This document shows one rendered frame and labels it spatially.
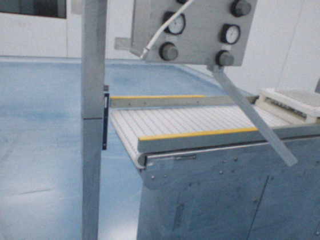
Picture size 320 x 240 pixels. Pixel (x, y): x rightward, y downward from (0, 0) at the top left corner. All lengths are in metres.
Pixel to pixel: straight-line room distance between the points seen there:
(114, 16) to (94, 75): 5.23
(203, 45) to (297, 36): 3.86
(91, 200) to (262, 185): 0.60
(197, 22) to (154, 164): 0.32
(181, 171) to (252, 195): 0.39
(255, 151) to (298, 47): 3.60
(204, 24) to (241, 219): 0.74
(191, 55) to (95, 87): 0.38
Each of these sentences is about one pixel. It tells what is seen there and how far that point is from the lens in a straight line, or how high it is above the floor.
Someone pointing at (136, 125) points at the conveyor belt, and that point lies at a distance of 0.72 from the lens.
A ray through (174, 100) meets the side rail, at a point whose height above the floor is 0.97.
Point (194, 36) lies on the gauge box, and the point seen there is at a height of 1.20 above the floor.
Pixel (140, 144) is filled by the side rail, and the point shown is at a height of 0.96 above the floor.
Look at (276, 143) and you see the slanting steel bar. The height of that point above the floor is 0.98.
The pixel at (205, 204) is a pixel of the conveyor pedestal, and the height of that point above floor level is 0.69.
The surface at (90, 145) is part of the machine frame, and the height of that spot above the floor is 0.81.
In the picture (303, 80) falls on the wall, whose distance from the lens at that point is 4.23.
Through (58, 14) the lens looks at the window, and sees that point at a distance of 5.75.
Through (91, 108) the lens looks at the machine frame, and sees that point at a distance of 0.82.
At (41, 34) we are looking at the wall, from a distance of 5.74.
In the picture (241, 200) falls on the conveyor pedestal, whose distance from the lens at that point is 0.97.
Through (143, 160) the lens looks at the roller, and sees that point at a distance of 0.61.
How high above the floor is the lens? 1.24
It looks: 22 degrees down
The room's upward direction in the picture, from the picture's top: 8 degrees clockwise
